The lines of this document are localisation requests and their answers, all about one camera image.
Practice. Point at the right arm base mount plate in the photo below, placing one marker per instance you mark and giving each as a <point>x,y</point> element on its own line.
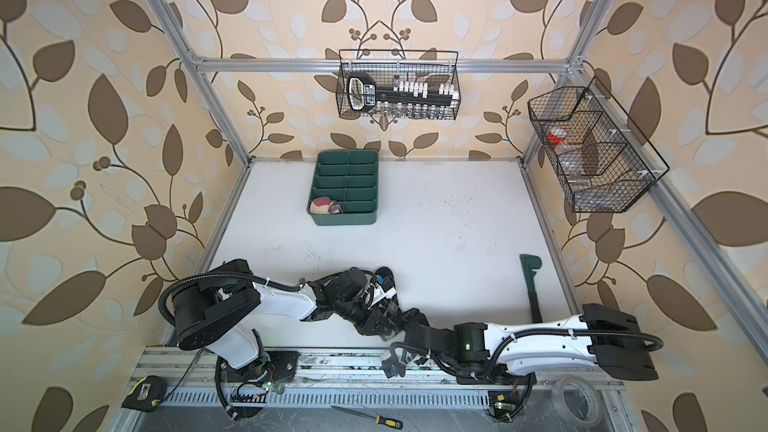
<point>498,384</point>

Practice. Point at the aluminium front rail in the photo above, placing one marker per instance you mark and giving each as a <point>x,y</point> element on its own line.
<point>424,400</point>

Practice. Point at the green plastic divided tray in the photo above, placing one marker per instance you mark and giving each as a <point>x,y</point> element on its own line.
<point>351,178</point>

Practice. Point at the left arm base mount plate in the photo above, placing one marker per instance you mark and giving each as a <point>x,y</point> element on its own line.
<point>273,365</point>

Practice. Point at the beige sock maroon purple stripes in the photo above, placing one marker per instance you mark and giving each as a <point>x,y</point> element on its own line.
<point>324,206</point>

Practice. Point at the green pipe wrench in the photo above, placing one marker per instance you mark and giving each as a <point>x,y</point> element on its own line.
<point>531,264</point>

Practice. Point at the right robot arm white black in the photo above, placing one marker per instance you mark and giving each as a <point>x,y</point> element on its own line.
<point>473,353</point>

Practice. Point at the yellow black handled screwdriver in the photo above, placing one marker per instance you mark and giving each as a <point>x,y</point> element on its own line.
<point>377,419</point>

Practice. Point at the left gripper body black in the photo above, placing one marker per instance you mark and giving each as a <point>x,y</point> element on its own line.
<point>395,317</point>

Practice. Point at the red lidded container in basket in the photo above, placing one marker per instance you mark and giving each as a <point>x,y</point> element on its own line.
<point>557,135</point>

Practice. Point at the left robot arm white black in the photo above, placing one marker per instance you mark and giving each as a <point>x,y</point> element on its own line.
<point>209,311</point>

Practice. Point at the clear tape roll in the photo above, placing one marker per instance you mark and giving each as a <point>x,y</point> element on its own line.
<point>577,402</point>

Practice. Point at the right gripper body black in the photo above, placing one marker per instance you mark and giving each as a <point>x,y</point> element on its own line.
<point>414,318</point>

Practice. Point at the black grey argyle sock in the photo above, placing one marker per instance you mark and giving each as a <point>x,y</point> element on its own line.
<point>385,280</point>

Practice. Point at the black wire basket back wall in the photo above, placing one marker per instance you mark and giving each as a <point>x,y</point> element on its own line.
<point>432,65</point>

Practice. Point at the black socket set rail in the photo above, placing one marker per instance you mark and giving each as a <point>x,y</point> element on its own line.
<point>398,95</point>

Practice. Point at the black wire basket wall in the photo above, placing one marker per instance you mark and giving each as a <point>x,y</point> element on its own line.
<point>432,65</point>
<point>608,161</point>

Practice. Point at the black yellow tape measure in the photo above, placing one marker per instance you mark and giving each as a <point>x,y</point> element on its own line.
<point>147,394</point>

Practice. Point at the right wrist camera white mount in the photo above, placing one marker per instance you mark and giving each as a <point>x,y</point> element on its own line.
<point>393,367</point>

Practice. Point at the black wire basket right wall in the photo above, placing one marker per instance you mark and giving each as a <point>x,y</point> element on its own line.
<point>608,161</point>

